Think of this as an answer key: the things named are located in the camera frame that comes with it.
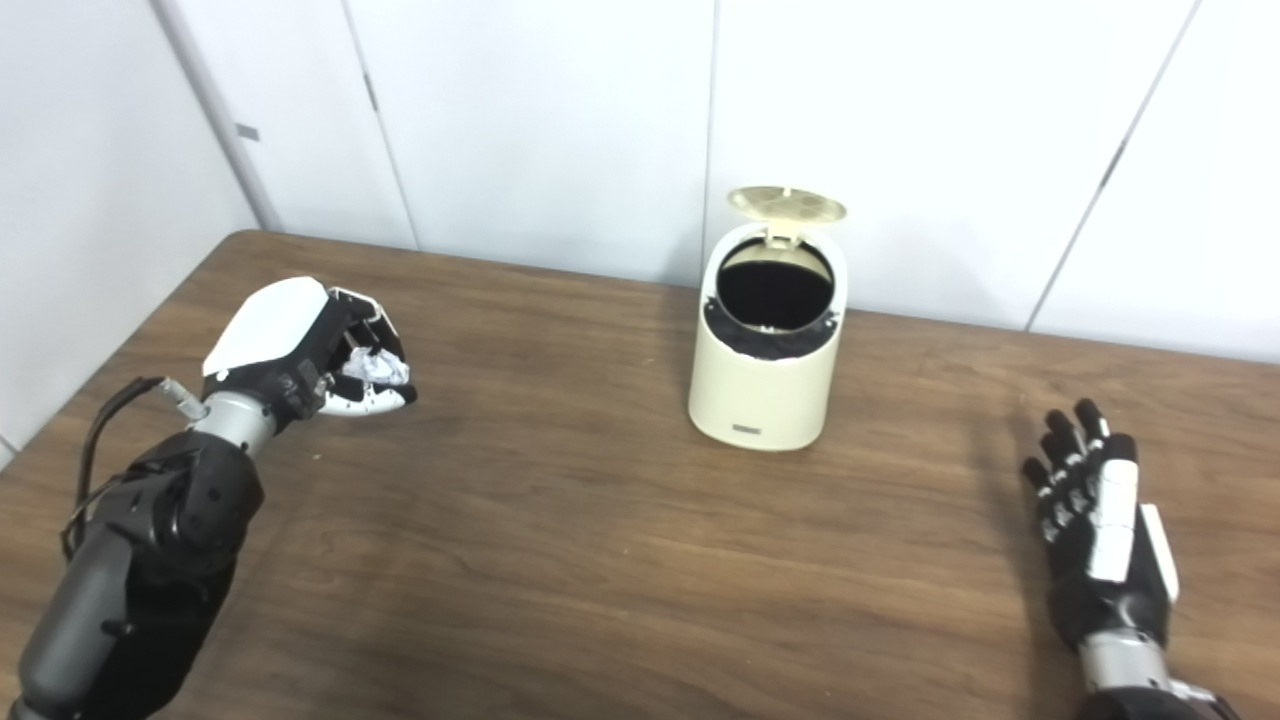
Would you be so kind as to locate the white paper ball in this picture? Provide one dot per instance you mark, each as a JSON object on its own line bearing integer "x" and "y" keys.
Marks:
{"x": 375, "y": 366}

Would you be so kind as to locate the cream-colored bin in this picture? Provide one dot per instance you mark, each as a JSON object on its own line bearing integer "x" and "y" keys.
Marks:
{"x": 760, "y": 395}

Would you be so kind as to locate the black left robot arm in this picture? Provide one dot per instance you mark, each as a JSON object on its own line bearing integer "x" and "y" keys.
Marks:
{"x": 150, "y": 540}

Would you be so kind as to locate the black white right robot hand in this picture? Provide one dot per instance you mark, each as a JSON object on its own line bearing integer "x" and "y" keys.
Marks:
{"x": 1110, "y": 530}

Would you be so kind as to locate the round cream bin lid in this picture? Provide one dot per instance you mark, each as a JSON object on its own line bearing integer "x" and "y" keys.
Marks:
{"x": 785, "y": 205}

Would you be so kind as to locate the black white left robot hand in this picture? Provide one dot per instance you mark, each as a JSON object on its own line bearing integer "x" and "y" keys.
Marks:
{"x": 270, "y": 330}

